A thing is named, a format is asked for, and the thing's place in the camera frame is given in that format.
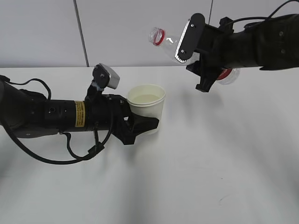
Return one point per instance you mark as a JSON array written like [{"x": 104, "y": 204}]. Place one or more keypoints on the white paper cup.
[{"x": 147, "y": 100}]

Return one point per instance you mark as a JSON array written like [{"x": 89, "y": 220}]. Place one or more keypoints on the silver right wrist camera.
[{"x": 190, "y": 37}]

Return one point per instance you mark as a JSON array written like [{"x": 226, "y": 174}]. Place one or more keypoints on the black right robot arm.
[{"x": 270, "y": 45}]

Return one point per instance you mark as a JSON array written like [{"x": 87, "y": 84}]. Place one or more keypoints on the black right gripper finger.
[{"x": 207, "y": 71}]

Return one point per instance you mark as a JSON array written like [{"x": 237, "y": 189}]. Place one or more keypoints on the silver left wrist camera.
[{"x": 103, "y": 77}]

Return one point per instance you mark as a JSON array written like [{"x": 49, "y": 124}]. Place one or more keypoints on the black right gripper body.
[{"x": 210, "y": 46}]

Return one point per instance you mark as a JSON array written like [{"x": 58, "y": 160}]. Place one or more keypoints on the clear water bottle red label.
[{"x": 160, "y": 38}]

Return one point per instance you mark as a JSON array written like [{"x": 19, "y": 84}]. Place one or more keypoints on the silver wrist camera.
[
  {"x": 103, "y": 77},
  {"x": 190, "y": 37}
]

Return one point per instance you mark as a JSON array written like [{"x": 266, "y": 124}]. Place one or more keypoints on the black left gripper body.
[{"x": 108, "y": 112}]

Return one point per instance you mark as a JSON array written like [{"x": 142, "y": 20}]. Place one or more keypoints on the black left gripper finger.
[{"x": 127, "y": 130}]

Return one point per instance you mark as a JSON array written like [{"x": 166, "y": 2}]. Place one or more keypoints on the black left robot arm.
[{"x": 32, "y": 115}]

